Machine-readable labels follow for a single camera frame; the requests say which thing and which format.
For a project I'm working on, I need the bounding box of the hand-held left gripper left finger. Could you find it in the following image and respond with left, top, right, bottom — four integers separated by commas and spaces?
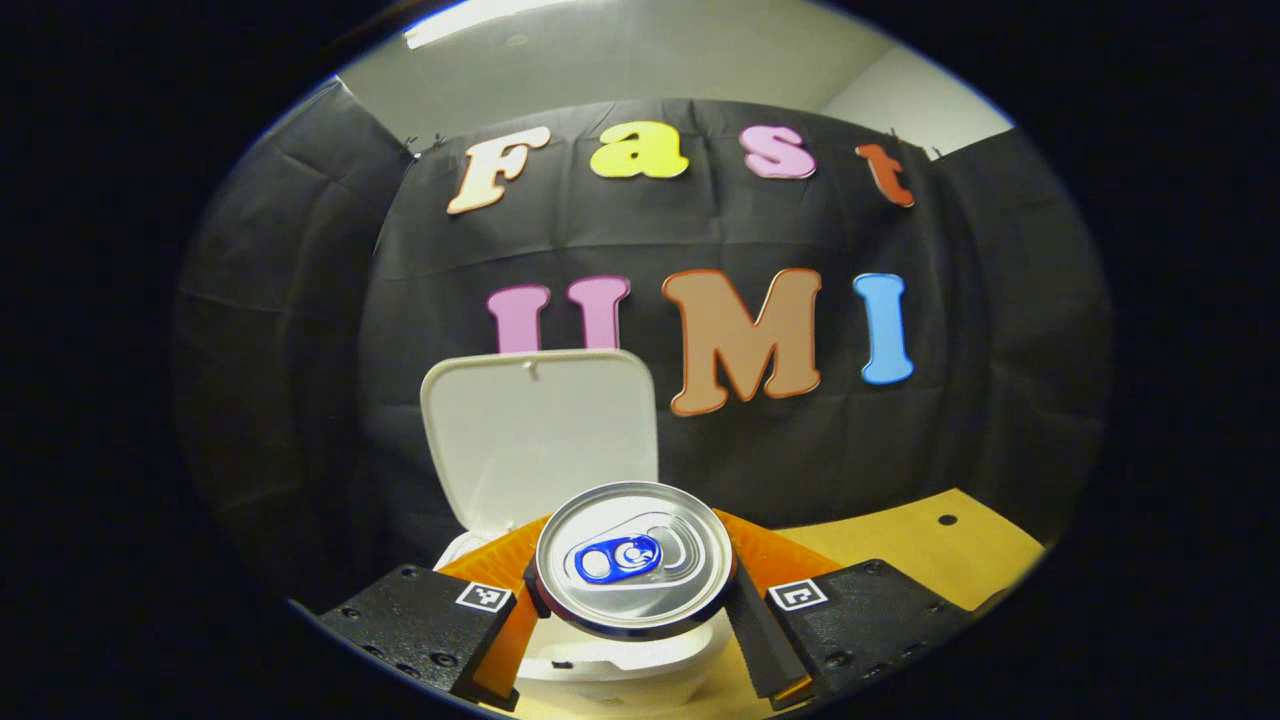
320, 515, 553, 713

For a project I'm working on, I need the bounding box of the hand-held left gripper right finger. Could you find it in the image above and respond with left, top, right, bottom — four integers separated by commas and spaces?
713, 510, 976, 711

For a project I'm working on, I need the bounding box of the silver pop can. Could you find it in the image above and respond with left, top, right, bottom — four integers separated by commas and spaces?
533, 482, 738, 641

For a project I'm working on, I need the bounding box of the white desktop garbage bin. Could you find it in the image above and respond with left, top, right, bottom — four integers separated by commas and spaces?
420, 348, 736, 713

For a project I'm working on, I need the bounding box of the black backdrop cloth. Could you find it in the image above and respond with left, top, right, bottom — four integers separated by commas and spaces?
170, 80, 1116, 601

